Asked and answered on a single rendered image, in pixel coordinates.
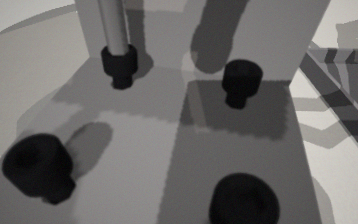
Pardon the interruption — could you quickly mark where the dark blue electric screwdriver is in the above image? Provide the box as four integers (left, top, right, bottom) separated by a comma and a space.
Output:
98, 0, 129, 55

